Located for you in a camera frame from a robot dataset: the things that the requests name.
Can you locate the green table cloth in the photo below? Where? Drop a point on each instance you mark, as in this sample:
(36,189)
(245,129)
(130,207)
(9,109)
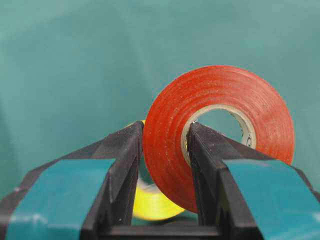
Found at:
(73,71)

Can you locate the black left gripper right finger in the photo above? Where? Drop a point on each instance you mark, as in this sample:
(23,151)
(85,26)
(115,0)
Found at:
(248,195)

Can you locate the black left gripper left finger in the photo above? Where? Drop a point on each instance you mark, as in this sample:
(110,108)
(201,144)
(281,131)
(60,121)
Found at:
(76,196)

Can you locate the red tape roll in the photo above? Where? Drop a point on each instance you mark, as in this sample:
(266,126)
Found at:
(234,101)

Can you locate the yellow tape roll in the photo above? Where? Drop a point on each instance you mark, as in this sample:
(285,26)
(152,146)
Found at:
(150,203)

